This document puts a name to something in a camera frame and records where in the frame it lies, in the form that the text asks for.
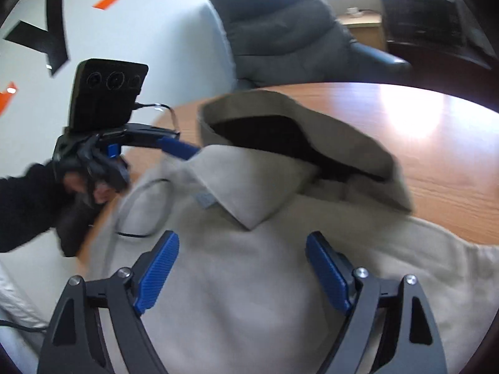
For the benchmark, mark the small wooden cabinet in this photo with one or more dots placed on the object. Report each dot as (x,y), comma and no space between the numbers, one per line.
(364,31)

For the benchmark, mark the grey office chair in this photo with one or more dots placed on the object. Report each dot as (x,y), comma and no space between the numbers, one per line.
(280,27)

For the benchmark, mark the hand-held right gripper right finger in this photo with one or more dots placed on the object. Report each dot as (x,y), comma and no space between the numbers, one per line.
(327,268)

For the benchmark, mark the white cloth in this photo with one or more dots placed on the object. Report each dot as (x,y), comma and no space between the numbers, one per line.
(19,300)

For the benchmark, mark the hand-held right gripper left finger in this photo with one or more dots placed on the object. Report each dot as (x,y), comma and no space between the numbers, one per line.
(158,268)

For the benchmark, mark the beige hooded jacket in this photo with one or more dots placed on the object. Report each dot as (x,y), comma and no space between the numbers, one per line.
(253,280)

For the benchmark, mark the person's left forearm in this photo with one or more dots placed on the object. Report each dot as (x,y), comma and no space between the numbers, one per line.
(27,206)

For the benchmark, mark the dark cabinet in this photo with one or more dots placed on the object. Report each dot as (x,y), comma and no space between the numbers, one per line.
(421,19)

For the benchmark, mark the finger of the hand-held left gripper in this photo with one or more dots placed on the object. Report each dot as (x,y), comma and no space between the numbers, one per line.
(179,149)

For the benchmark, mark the small white box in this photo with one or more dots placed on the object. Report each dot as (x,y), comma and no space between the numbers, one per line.
(353,11)

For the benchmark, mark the person's left hand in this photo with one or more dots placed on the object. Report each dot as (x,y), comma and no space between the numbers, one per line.
(74,183)

